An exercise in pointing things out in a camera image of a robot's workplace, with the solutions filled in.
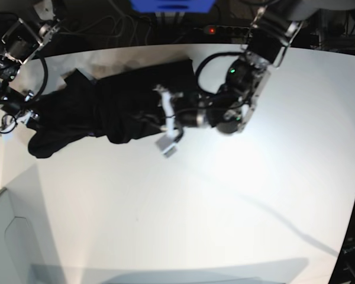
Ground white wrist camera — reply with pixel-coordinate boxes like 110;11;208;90
156;135;178;158
1;133;14;143

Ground black power strip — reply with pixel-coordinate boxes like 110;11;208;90
196;25;249;38

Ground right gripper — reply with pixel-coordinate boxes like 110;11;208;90
0;100;40;133

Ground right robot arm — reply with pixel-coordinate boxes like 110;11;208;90
0;1;66;135

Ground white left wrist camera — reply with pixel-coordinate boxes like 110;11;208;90
156;135;178;158

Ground black T-shirt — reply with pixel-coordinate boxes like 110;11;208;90
28;59;197;159

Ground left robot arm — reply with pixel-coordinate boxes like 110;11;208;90
156;1;317;143

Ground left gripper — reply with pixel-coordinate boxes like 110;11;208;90
153;85;209;139

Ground blue plastic bin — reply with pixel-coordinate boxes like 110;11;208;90
130;0;215;13

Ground grey cables behind table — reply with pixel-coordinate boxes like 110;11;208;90
62;11;154;48

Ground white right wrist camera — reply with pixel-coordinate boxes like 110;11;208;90
1;133;14;143

